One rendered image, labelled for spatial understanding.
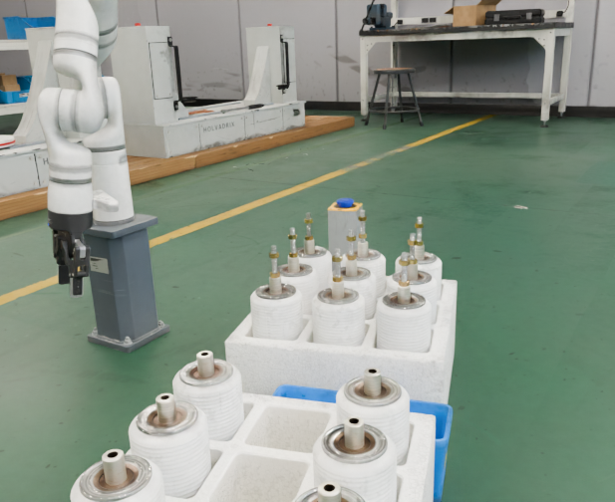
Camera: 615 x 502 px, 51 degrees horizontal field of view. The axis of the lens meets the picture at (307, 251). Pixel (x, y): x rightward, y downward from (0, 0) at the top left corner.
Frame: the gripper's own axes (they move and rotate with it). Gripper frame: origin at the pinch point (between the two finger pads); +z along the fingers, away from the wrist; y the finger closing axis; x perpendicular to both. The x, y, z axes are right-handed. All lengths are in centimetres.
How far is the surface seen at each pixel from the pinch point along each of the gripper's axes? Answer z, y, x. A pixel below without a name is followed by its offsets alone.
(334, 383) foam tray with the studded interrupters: 10, 37, 34
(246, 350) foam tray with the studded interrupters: 7.1, 24.0, 23.7
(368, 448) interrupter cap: -4, 68, 12
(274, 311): -0.2, 25.1, 28.2
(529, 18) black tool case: -87, -211, 411
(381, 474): -2, 71, 11
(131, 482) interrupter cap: 0, 57, -12
